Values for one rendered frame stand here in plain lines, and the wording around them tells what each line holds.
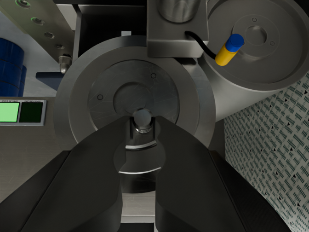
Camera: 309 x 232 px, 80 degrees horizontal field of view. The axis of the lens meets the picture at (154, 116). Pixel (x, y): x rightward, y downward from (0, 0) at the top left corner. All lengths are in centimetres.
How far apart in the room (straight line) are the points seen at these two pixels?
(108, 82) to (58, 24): 33
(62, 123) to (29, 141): 40
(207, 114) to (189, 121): 2
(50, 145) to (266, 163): 48
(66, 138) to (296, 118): 24
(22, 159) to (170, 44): 50
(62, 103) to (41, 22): 32
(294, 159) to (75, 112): 24
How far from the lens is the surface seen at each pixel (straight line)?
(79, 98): 17
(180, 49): 17
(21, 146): 59
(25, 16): 48
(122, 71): 16
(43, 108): 57
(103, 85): 16
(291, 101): 27
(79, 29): 22
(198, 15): 17
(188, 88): 17
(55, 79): 216
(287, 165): 27
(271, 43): 23
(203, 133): 17
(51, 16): 46
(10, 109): 62
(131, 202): 51
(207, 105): 18
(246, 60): 21
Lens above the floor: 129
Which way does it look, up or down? 12 degrees down
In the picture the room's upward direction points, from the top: 180 degrees counter-clockwise
